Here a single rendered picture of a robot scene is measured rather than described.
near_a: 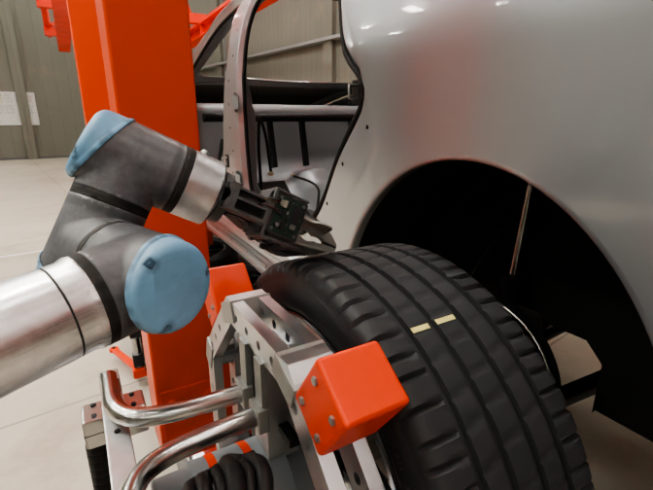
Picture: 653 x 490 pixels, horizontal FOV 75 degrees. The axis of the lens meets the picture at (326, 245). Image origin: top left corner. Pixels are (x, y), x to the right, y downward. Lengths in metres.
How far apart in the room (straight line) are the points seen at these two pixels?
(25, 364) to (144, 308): 0.09
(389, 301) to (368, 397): 0.16
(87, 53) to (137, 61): 1.94
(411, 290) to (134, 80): 0.69
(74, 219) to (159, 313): 0.18
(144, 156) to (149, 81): 0.46
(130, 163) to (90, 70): 2.39
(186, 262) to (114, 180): 0.16
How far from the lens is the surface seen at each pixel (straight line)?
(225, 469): 0.49
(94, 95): 2.91
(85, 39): 2.94
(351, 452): 0.51
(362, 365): 0.43
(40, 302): 0.40
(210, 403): 0.64
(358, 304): 0.53
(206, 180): 0.55
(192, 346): 1.13
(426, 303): 0.56
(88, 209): 0.54
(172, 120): 0.99
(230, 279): 0.78
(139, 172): 0.54
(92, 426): 0.78
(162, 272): 0.40
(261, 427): 0.61
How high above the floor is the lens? 1.38
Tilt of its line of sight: 17 degrees down
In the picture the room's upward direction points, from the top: straight up
